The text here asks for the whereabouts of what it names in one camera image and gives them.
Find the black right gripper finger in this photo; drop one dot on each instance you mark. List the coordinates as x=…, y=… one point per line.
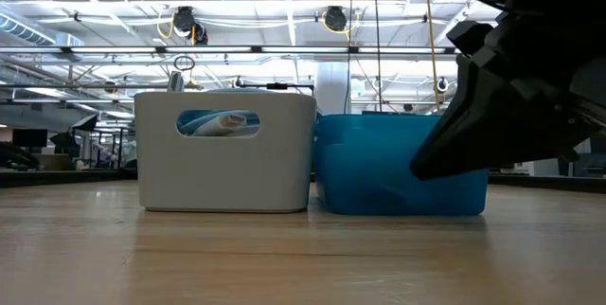
x=483, y=130

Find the teal plastic bin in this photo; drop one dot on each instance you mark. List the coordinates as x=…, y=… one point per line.
x=364, y=172

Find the long ceiling light bar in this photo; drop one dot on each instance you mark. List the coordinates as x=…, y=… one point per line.
x=308, y=49

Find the black metal bar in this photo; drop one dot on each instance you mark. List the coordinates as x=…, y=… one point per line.
x=277, y=86

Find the grey plastic bin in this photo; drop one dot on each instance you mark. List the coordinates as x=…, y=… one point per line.
x=222, y=177

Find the black angled lamp shade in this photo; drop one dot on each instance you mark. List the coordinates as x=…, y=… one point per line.
x=71, y=137

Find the black monitor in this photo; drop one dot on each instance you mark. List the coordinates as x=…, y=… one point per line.
x=29, y=138

